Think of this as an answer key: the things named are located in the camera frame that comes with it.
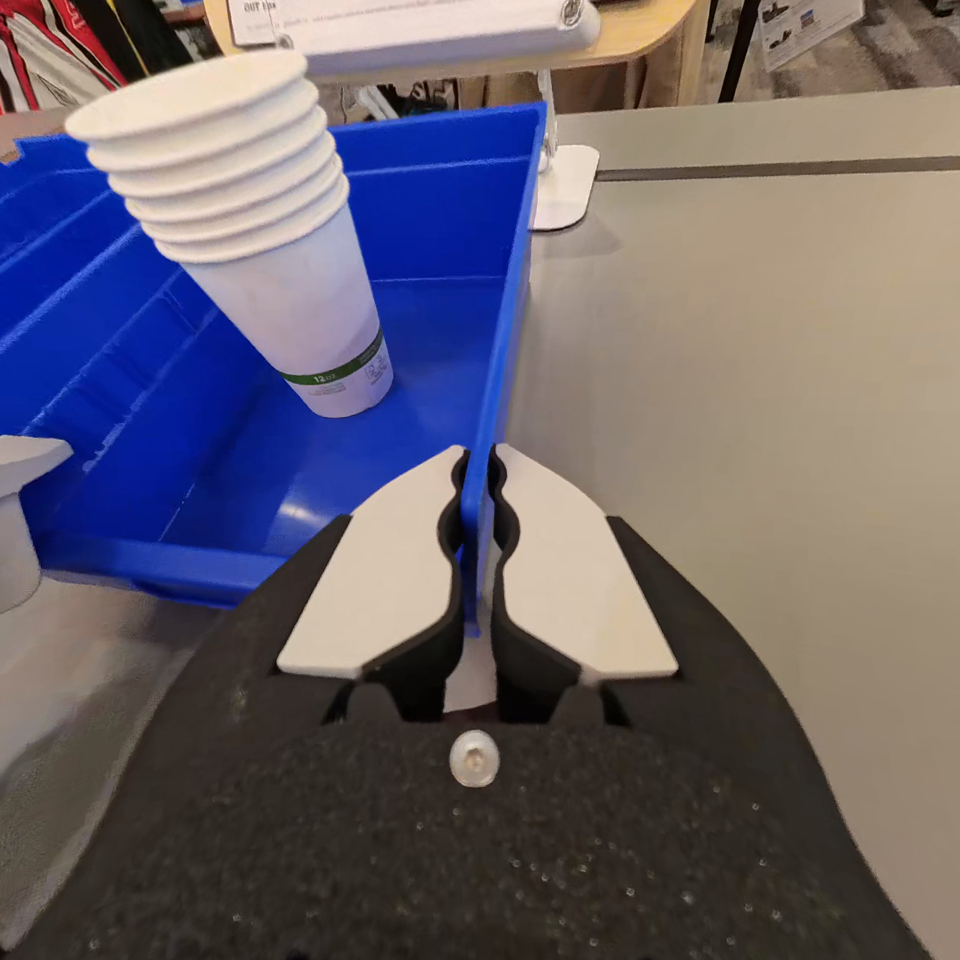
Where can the wooden document board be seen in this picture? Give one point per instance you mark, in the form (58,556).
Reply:
(660,30)

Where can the blue plastic bin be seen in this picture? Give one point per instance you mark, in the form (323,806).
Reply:
(225,487)

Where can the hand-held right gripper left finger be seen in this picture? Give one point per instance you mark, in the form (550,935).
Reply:
(375,592)

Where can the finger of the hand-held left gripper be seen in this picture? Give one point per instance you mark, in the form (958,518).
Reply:
(19,457)

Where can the instruction sheet on stand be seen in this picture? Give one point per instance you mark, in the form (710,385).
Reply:
(570,187)

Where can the printed instruction sheet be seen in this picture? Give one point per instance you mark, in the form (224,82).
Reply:
(337,22)

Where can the printed poster sign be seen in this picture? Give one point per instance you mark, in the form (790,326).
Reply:
(810,30)

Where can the set of white paper cups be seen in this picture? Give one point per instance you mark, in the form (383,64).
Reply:
(300,300)

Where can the tan cardboard box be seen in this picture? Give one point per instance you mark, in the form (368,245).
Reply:
(600,86)

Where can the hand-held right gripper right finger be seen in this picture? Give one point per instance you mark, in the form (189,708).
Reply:
(585,592)

